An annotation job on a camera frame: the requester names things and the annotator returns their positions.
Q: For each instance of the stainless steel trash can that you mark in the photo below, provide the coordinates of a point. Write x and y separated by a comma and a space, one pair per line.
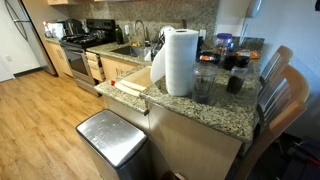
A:
113, 136

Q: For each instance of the white paper towel roll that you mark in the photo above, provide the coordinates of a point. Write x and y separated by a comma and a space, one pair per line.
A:
180, 63

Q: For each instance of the orange snack package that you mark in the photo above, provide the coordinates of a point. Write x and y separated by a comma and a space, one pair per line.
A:
248, 54

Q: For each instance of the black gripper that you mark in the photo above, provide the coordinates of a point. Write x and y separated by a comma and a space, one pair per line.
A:
318, 4

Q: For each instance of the clear spray bottle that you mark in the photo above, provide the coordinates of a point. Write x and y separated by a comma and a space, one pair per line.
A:
47, 30

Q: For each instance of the wooden slat-back chair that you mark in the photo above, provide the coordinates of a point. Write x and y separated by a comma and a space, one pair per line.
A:
271, 68
293, 86

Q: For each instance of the beige sink base cabinet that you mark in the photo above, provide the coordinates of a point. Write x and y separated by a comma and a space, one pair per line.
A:
115, 68

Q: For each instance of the clear plastic tumbler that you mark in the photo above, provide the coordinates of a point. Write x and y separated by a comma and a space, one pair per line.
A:
204, 83

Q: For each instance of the dark glass bottle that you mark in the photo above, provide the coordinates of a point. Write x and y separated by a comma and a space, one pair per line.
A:
119, 35

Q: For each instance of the beige drawer stack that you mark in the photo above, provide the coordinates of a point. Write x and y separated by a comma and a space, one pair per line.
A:
95, 66

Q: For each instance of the stainless steel sink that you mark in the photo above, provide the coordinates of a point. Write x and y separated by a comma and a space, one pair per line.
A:
131, 50

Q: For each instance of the beige island cabinet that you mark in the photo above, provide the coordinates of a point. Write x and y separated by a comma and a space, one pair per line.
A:
193, 150

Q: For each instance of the stainless steel refrigerator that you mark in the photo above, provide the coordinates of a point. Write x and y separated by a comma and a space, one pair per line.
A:
33, 40

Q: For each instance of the black coffee maker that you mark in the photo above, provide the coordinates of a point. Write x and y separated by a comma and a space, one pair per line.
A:
73, 26

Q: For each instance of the white wall outlet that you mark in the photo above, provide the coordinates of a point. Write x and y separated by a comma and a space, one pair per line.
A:
202, 35

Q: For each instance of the black-capped glass pepper shaker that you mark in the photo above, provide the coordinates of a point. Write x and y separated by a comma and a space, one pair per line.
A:
236, 81

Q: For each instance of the beige wall cabinet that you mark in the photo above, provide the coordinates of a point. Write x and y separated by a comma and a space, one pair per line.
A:
60, 1

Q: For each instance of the yellow sponge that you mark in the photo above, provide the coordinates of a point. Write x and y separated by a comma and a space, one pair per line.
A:
135, 43

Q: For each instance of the light wooden board piece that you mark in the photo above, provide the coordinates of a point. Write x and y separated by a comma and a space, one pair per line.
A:
126, 90
133, 85

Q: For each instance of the black and steel stove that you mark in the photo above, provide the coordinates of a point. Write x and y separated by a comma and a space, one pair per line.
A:
78, 63

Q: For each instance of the white paper bag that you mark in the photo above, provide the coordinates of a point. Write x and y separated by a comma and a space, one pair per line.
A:
58, 30

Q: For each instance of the wooden cutting board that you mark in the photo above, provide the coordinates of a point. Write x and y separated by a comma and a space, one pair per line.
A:
141, 77

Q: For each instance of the blue-lidded clear plastic jar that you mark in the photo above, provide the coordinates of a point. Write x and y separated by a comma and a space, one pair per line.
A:
224, 43

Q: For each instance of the small red object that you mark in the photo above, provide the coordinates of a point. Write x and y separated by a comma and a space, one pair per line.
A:
113, 83

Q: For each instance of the black and red floor equipment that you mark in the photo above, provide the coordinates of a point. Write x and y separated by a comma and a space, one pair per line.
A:
306, 166

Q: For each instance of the metal kitchen faucet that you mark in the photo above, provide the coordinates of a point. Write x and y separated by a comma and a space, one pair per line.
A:
144, 30

